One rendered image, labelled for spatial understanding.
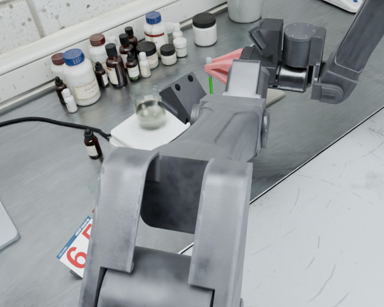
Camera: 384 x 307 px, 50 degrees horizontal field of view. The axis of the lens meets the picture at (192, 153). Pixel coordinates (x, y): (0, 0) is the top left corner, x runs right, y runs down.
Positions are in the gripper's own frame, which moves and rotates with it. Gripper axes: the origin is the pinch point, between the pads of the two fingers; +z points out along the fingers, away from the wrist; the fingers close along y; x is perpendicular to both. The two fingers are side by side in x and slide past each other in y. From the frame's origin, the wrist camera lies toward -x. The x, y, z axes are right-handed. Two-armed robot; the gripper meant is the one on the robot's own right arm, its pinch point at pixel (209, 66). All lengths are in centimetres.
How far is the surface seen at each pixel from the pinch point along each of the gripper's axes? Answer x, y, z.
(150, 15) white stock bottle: 3.0, -24.3, 24.9
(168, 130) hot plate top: 5.8, 14.6, 4.1
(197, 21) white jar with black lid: 7.4, -31.6, 14.6
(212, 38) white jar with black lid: 12.5, -31.7, 10.5
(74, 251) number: 11.6, 41.4, 11.3
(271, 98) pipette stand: 14.0, -10.3, -11.2
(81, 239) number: 11.4, 38.9, 11.3
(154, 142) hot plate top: 5.8, 18.6, 5.4
